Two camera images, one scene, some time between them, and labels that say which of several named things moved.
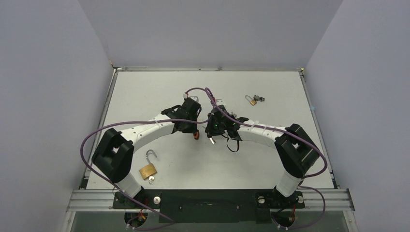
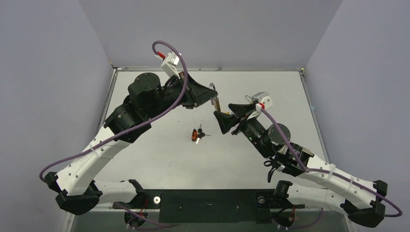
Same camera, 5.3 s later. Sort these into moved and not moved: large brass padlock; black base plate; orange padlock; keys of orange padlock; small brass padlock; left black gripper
Moved: keys of orange padlock; left black gripper; large brass padlock
Not moved: small brass padlock; orange padlock; black base plate
